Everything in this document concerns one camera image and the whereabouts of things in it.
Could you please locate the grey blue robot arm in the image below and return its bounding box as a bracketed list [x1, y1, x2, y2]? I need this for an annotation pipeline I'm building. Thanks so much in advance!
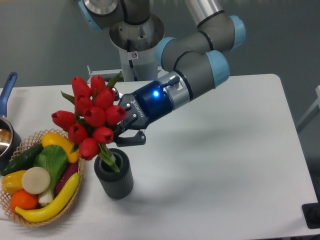
[78, 0, 246, 147]

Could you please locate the green cucumber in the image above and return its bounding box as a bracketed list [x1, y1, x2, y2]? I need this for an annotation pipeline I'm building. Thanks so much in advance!
[0, 144, 44, 176]

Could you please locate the woven wicker basket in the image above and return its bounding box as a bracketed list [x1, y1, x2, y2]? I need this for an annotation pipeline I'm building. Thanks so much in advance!
[0, 128, 85, 228]

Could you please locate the yellow bell pepper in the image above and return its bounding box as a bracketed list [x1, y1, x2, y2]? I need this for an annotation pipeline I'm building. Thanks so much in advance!
[1, 170, 26, 195]

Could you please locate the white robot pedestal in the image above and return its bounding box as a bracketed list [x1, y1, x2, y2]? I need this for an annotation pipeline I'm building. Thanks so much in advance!
[86, 13, 166, 84]

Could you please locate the green bok choy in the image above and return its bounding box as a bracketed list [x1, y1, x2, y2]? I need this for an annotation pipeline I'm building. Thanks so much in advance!
[33, 145, 68, 207]

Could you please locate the yellow banana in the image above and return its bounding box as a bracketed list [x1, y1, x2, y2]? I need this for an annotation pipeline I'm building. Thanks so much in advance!
[15, 172, 80, 223]

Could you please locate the blue handled saucepan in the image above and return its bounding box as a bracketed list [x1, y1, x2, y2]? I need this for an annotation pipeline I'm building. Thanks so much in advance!
[0, 72, 21, 171]

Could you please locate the beige round slice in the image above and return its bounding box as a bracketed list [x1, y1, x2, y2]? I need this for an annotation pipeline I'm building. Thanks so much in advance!
[21, 167, 51, 195]

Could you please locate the black device at table edge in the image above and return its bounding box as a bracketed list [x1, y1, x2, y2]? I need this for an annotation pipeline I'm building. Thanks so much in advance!
[301, 202, 320, 229]

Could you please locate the dark grey ribbed vase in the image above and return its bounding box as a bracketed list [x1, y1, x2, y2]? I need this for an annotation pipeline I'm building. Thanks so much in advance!
[94, 148, 134, 200]

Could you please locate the red tulip bouquet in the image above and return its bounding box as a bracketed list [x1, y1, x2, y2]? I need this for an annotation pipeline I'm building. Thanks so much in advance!
[51, 73, 127, 172]

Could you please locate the purple sweet potato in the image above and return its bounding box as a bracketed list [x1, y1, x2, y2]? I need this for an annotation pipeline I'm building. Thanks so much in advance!
[54, 163, 79, 196]

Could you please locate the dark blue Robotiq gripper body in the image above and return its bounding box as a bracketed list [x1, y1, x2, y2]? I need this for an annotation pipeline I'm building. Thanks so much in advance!
[118, 83, 173, 130]

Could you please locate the orange fruit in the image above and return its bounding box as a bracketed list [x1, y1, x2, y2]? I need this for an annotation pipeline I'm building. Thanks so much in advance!
[10, 190, 38, 212]

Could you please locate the white frame at right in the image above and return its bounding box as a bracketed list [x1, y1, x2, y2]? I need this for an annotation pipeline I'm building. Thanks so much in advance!
[296, 85, 320, 134]

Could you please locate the yellow squash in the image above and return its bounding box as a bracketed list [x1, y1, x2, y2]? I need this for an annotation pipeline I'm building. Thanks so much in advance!
[41, 132, 79, 164]

